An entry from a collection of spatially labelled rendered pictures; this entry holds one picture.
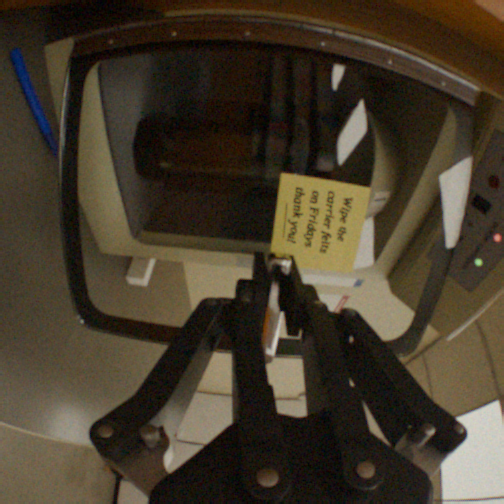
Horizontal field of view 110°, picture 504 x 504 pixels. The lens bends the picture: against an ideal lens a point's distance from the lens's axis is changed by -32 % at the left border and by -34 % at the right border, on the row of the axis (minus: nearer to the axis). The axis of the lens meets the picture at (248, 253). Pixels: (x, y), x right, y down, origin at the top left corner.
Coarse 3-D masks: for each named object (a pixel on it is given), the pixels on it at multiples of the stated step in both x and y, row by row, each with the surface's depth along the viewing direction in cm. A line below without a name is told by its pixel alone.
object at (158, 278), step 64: (128, 64) 17; (192, 64) 17; (256, 64) 17; (320, 64) 16; (64, 128) 18; (128, 128) 18; (192, 128) 19; (256, 128) 19; (320, 128) 18; (384, 128) 18; (448, 128) 17; (64, 192) 20; (128, 192) 20; (192, 192) 20; (256, 192) 20; (384, 192) 20; (448, 192) 19; (64, 256) 22; (128, 256) 22; (192, 256) 22; (384, 256) 22; (448, 256) 21; (128, 320) 25; (384, 320) 24
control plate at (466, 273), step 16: (496, 144) 17; (480, 160) 19; (496, 160) 18; (480, 176) 20; (496, 176) 18; (480, 192) 21; (496, 192) 19; (496, 208) 20; (464, 224) 24; (480, 224) 22; (496, 224) 20; (464, 240) 24; (480, 240) 23; (464, 256) 25; (480, 256) 23; (496, 256) 21; (448, 272) 28; (464, 272) 26; (480, 272) 24; (464, 288) 26
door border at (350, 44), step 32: (96, 32) 15; (128, 32) 15; (160, 32) 16; (192, 32) 16; (224, 32) 16; (256, 32) 16; (288, 32) 16; (320, 32) 15; (384, 64) 16; (416, 64) 16
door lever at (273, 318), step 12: (276, 252) 18; (276, 264) 17; (288, 264) 17; (276, 276) 17; (288, 276) 17; (276, 288) 17; (276, 300) 18; (276, 312) 18; (264, 324) 18; (276, 324) 18; (264, 336) 19; (276, 336) 19; (264, 348) 19
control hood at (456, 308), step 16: (480, 112) 17; (496, 112) 15; (480, 128) 18; (496, 128) 16; (480, 144) 18; (496, 272) 22; (448, 288) 29; (480, 288) 24; (496, 288) 22; (448, 304) 29; (464, 304) 27; (480, 304) 25; (432, 320) 32; (448, 320) 30; (464, 320) 28; (448, 336) 31
